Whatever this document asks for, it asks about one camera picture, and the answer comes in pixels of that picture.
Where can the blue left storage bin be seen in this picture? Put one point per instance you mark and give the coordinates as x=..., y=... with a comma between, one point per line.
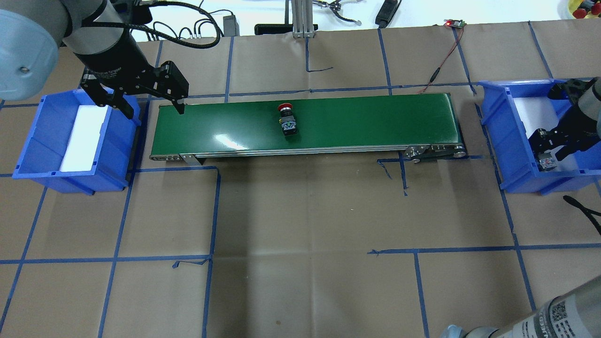
x=75, y=146

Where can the red mushroom push button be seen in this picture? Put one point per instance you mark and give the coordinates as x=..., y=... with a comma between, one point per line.
x=287, y=121

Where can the green conveyor belt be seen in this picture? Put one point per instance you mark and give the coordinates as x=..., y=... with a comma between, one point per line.
x=422, y=126

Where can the aluminium frame post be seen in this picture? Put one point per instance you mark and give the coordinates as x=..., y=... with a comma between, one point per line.
x=302, y=19

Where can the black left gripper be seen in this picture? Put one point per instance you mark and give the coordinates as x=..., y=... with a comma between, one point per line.
x=114, y=59

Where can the black power adapter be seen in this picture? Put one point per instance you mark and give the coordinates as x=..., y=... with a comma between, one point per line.
x=230, y=26

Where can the yellow tray of buttons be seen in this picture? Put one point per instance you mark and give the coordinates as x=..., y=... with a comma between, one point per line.
x=580, y=9

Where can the blue storage bin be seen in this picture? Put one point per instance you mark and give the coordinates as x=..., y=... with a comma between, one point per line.
x=75, y=146
x=511, y=112

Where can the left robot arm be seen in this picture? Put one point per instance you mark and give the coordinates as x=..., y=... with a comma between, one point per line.
x=33, y=30

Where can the blue right storage bin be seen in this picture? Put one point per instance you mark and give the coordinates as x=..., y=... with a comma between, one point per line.
x=511, y=112

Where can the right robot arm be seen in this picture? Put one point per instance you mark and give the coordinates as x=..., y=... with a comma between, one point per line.
x=356, y=245

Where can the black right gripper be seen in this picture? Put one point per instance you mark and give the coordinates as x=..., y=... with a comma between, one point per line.
x=578, y=129

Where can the yellow mushroom push button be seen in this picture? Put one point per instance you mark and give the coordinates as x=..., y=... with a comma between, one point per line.
x=546, y=162

